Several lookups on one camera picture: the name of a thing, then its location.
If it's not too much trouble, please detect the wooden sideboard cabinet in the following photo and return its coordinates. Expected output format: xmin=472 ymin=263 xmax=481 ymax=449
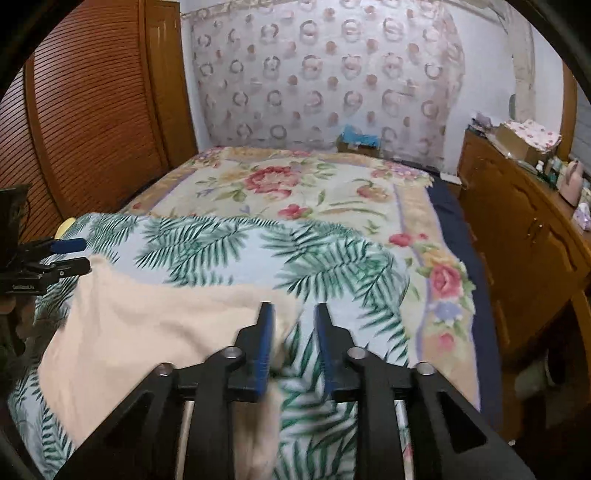
xmin=457 ymin=127 xmax=591 ymax=365

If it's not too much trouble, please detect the cardboard box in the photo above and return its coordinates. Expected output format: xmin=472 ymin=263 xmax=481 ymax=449
xmin=492 ymin=124 xmax=543 ymax=167

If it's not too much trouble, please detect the circle patterned curtain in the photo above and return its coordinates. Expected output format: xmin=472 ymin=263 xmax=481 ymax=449
xmin=189 ymin=0 xmax=465 ymax=169

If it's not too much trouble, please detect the floral blanket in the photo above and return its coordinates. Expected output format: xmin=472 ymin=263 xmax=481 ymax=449
xmin=115 ymin=147 xmax=483 ymax=416

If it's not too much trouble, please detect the palm leaf printed blanket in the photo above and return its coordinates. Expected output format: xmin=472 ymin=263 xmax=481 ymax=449
xmin=7 ymin=212 xmax=416 ymax=480

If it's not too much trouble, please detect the peach printed t-shirt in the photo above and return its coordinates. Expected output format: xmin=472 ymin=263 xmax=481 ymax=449
xmin=38 ymin=256 xmax=305 ymax=480

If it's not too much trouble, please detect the white floral cloth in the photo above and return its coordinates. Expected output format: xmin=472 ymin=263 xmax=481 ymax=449
xmin=505 ymin=119 xmax=563 ymax=153

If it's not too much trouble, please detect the pink thermos jug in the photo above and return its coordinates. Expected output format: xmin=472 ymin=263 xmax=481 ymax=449
xmin=558 ymin=159 xmax=585 ymax=206

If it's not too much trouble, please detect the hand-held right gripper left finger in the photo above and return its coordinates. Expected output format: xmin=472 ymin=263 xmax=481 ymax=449
xmin=55 ymin=301 xmax=277 ymax=480

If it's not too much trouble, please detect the blue box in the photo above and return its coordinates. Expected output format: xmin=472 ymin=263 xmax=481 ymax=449
xmin=339 ymin=124 xmax=382 ymax=155

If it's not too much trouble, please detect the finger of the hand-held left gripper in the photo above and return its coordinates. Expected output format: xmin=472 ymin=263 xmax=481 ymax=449
xmin=39 ymin=237 xmax=88 ymax=254
xmin=28 ymin=257 xmax=92 ymax=278

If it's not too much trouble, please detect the grey window blind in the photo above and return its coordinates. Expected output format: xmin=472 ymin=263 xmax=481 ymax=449
xmin=573 ymin=99 xmax=591 ymax=171

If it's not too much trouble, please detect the wooden louvered wardrobe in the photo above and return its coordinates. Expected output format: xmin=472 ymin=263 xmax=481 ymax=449
xmin=0 ymin=0 xmax=199 ymax=241

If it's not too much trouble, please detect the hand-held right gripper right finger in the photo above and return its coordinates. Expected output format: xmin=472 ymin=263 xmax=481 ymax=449
xmin=314 ymin=302 xmax=536 ymax=480

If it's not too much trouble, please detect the beige tied window curtain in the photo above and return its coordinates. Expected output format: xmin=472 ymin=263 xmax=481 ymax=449
xmin=503 ymin=0 xmax=536 ymax=123

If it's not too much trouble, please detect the pale waste bin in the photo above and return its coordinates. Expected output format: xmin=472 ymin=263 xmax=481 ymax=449
xmin=515 ymin=355 xmax=561 ymax=400

